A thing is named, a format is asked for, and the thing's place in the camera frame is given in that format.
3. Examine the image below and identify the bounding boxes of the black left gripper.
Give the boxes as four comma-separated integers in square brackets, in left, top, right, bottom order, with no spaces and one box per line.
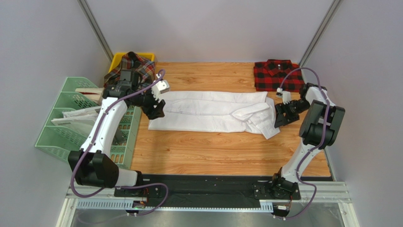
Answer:
[130,84,166,120]

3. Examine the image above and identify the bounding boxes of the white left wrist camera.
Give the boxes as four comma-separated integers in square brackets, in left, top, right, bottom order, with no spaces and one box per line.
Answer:
[151,79,170,99]

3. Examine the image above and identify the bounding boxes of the red black plaid folded shirt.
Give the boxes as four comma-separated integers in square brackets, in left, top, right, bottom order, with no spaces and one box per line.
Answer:
[253,59,305,92]

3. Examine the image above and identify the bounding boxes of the white long sleeve shirt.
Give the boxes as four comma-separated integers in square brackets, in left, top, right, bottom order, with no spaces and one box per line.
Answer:
[148,91,280,140]

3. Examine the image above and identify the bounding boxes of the aluminium corner post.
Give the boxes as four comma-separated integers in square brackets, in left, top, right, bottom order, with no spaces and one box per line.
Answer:
[299,0,343,66]
[77,0,114,62]

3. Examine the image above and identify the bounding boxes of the multicolour plaid shirt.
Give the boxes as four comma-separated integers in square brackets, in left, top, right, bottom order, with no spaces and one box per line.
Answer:
[103,52,156,91]

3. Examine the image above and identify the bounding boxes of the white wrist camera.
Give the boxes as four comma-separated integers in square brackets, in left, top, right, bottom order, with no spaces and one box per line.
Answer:
[151,79,170,99]
[276,88,292,104]

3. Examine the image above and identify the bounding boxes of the right aluminium corner post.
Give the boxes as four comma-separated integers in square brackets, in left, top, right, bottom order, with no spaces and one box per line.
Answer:
[299,0,343,66]

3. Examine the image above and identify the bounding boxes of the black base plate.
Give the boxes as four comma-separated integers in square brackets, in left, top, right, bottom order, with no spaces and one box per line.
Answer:
[104,174,300,208]

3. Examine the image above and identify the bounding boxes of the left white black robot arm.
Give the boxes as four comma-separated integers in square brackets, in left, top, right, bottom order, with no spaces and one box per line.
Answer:
[68,70,169,189]

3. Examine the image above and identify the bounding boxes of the aluminium rail frame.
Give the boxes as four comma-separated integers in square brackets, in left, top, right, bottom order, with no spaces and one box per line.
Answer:
[57,175,359,227]

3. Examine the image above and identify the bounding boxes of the yellow plastic bin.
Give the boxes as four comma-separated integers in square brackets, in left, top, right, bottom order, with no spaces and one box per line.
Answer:
[108,52,156,109]

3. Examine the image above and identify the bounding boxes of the left aluminium corner post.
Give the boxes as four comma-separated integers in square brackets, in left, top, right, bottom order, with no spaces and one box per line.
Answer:
[77,0,114,62]

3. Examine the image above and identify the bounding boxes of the green mesh file rack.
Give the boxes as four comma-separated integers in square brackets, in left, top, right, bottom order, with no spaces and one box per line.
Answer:
[35,77,142,169]

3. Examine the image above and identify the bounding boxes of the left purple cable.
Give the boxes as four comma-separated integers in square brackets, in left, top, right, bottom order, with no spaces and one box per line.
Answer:
[70,69,169,217]

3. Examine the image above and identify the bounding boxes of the purple cable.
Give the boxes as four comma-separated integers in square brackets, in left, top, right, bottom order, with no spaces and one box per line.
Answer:
[70,69,169,217]
[272,67,331,221]

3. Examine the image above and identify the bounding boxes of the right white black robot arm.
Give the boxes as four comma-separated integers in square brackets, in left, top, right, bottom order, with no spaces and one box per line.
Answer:
[253,83,345,200]

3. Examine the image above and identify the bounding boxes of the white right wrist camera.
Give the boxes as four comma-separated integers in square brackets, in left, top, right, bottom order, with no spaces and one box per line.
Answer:
[276,88,292,104]

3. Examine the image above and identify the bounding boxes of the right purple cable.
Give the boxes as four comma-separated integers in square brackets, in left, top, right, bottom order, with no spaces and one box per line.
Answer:
[272,67,331,221]

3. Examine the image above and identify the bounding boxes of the papers in file rack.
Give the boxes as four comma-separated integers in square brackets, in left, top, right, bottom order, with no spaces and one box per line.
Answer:
[50,88,104,137]

